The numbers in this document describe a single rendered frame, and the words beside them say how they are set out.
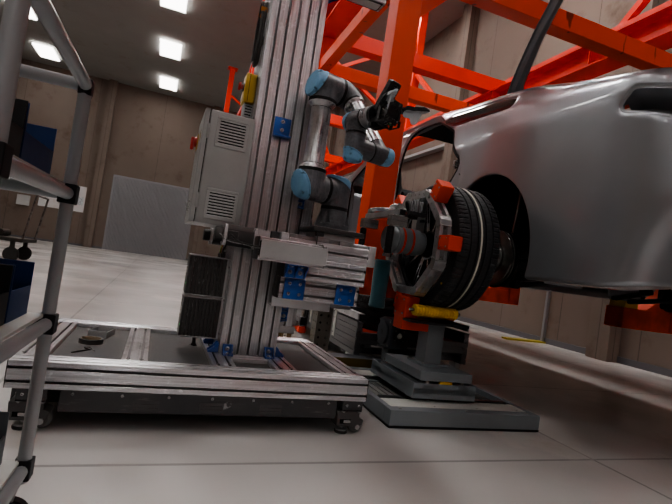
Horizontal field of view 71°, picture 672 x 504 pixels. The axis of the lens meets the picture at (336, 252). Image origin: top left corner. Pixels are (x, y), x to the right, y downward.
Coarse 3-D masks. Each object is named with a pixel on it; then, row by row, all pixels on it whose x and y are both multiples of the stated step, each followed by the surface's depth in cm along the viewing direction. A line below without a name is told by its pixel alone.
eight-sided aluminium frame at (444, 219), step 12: (420, 192) 244; (432, 204) 231; (444, 204) 232; (444, 216) 224; (444, 228) 225; (432, 252) 224; (444, 252) 222; (396, 264) 267; (432, 264) 222; (444, 264) 223; (396, 276) 259; (432, 276) 230; (396, 288) 253; (408, 288) 241; (420, 288) 232
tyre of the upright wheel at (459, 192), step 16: (464, 192) 237; (448, 208) 233; (464, 208) 225; (480, 208) 230; (464, 224) 221; (480, 224) 224; (496, 224) 228; (464, 240) 219; (480, 240) 222; (496, 240) 225; (400, 256) 273; (464, 256) 220; (496, 256) 225; (448, 272) 224; (464, 272) 222; (480, 272) 225; (432, 288) 235; (448, 288) 225; (464, 288) 227; (480, 288) 229; (432, 304) 237; (448, 304) 238; (464, 304) 239
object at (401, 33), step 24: (408, 0) 296; (408, 24) 297; (384, 48) 306; (408, 48) 297; (384, 72) 300; (408, 72) 297; (384, 168) 293; (384, 192) 294; (360, 216) 302; (360, 288) 289
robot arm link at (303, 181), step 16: (320, 80) 189; (336, 80) 194; (320, 96) 191; (336, 96) 195; (320, 112) 192; (320, 128) 192; (320, 144) 192; (304, 160) 194; (320, 160) 193; (304, 176) 188; (320, 176) 192; (304, 192) 189; (320, 192) 193
